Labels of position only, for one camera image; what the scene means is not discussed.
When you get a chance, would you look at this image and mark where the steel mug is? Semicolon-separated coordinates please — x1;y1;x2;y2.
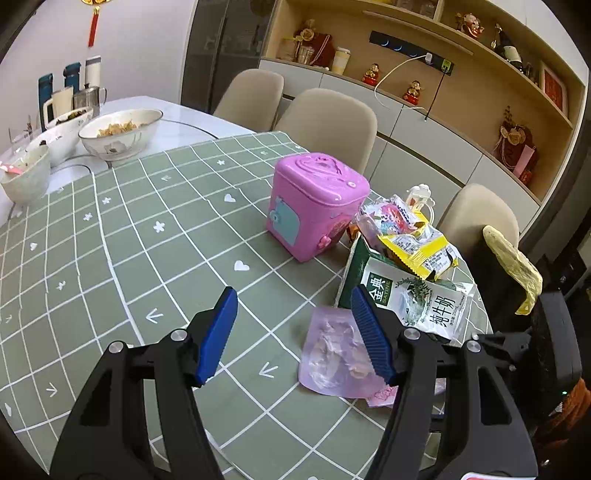
73;84;108;118

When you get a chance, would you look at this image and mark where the large white bowl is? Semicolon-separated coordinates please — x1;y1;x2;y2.
78;108;164;161

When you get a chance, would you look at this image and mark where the large red flower bouquet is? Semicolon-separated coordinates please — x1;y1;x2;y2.
496;106;541;185

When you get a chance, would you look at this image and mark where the black cable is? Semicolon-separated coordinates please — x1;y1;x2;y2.
424;71;446;121

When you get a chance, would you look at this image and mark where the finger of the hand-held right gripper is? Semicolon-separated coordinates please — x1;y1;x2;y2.
478;330;532;372

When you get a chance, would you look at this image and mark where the small flower bouquet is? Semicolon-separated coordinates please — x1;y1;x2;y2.
288;19;335;68

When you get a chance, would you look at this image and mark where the black trash bin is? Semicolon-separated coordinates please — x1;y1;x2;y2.
471;231;536;333

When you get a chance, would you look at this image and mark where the pink white candy wrapper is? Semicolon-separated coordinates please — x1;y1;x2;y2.
360;195;426;241

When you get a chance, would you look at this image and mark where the pink plastic toy box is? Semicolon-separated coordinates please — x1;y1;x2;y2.
266;154;371;263

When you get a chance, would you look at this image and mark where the cream tumbler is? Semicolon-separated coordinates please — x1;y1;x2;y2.
331;46;351;75

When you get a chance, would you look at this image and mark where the green checked tablecloth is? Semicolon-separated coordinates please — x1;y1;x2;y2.
0;131;495;480

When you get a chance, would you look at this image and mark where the red gold wall ornament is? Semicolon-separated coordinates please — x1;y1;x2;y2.
81;0;109;48

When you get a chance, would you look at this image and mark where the clear pale pink bag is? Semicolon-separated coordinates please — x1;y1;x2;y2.
298;307;402;398

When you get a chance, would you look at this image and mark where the white thermos bottle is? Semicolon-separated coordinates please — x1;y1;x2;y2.
84;56;102;88

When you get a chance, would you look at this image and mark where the wooden wall shelf unit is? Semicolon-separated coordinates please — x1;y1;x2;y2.
259;0;585;204

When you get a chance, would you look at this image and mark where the yellow black snack wrapper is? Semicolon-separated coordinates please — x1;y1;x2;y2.
378;222;460;281

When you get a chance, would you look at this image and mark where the small pink flower wrapper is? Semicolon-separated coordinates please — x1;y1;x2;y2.
367;385;400;409

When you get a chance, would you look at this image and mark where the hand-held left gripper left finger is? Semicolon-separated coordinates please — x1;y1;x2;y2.
50;286;238;480

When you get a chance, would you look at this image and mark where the white green milk carton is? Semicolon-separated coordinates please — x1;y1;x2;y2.
339;235;476;347

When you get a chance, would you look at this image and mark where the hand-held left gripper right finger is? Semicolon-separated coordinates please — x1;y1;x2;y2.
350;285;539;480

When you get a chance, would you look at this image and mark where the white charging cable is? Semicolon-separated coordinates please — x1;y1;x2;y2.
374;55;430;112

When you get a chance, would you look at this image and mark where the white yellow toy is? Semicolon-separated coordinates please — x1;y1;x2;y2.
406;184;437;222

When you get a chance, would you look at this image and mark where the red gold fortune figurine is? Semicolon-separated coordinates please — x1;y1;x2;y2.
455;12;485;38

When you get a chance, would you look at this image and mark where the beige chair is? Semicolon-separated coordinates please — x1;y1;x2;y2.
274;88;378;176
213;68;284;132
436;183;520;259

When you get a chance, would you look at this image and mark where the wine bottle with panda holder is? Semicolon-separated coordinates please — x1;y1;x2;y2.
492;23;536;77

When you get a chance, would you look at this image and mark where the dark glass cabinet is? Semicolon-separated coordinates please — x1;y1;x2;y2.
182;0;278;116

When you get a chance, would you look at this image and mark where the black power strip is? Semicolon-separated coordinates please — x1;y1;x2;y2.
369;31;455;75

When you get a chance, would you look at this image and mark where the red framed picture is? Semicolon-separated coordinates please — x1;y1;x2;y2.
539;62;568;114

